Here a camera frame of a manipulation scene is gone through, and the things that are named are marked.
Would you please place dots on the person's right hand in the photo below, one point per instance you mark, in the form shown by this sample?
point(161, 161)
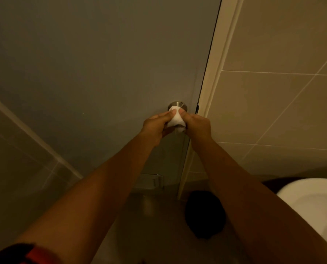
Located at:
point(197, 128)

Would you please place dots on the person's left hand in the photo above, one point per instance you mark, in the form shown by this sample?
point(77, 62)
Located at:
point(153, 127)

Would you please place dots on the person's right thumb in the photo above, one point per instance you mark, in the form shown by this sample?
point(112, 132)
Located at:
point(186, 112)

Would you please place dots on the person's left thumb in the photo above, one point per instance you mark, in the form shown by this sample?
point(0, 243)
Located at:
point(167, 114)

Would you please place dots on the white tissue wad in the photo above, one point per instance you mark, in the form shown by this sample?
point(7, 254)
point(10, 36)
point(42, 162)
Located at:
point(175, 120)

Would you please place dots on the person's left forearm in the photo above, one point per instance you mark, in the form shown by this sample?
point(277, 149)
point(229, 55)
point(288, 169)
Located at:
point(97, 197)

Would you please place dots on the person's right forearm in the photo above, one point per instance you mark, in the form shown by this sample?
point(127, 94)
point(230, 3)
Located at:
point(251, 203)

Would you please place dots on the silver door knob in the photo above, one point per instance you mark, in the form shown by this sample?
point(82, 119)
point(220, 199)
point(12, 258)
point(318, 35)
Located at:
point(177, 104)

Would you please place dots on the grey door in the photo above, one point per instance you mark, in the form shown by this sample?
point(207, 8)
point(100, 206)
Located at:
point(102, 79)

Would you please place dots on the black shoe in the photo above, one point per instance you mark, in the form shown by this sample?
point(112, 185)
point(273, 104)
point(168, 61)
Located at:
point(205, 214)

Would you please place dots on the white ceramic sink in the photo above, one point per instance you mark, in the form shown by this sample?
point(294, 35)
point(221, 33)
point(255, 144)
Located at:
point(313, 208)

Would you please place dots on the red and black sleeve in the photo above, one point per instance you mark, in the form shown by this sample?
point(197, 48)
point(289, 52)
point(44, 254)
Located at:
point(23, 254)

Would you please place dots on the cream door frame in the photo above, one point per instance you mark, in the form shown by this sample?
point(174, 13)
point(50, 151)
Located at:
point(207, 87)

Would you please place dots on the metal door stop bracket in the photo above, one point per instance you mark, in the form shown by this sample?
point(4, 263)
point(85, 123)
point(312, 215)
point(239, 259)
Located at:
point(153, 180)

